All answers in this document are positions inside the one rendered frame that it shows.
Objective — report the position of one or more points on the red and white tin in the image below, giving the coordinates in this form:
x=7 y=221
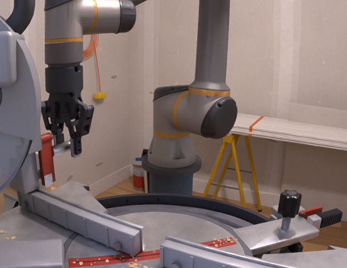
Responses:
x=138 y=177

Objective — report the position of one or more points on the yellow sawhorse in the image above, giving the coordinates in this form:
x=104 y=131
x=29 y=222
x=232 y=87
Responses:
x=232 y=170

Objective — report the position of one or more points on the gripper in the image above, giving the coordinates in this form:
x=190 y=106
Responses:
x=64 y=81

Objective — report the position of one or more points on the yellow plug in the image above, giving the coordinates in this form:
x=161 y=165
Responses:
x=100 y=95

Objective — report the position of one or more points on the grey round saw table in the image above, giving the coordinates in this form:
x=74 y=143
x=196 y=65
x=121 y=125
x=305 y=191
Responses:
x=173 y=223

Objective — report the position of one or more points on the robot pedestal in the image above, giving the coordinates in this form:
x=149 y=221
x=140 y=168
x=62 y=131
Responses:
x=170 y=178

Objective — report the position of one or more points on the grey mitre saw body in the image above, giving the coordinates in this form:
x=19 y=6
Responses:
x=16 y=111

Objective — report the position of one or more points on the red lever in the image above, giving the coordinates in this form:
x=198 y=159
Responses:
x=311 y=212

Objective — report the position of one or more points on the red kerf plate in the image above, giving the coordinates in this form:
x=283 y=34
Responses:
x=111 y=258

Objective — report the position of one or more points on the silver metal bar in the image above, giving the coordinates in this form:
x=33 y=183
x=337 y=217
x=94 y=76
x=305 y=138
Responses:
x=61 y=147

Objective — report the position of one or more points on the black lock knob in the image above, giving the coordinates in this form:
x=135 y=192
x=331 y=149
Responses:
x=289 y=203

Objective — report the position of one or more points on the red and silver block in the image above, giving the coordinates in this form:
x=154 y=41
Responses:
x=47 y=162

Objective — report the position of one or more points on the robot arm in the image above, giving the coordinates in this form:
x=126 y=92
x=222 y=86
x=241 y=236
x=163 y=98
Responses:
x=209 y=56

